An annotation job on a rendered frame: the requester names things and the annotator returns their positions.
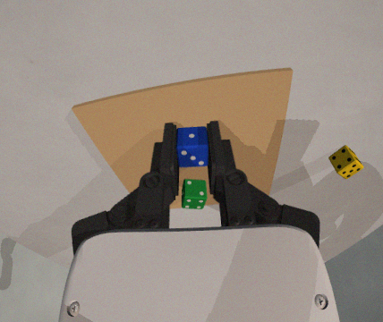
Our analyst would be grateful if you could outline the yellow die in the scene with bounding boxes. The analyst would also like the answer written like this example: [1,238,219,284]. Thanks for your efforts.
[329,145,363,179]

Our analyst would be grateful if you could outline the blue die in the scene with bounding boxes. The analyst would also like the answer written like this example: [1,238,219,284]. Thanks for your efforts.
[176,126,209,167]

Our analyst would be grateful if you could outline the tan square mat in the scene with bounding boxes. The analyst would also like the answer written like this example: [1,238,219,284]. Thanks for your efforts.
[72,67,293,195]

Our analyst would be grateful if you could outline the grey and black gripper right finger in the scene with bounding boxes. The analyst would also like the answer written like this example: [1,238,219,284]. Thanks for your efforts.
[207,121,320,247]

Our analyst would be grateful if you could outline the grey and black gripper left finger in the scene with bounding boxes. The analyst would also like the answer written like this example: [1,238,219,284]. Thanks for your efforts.
[72,123,179,256]

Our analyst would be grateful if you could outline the green die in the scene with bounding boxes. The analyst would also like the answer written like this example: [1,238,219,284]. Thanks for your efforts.
[182,179,207,209]

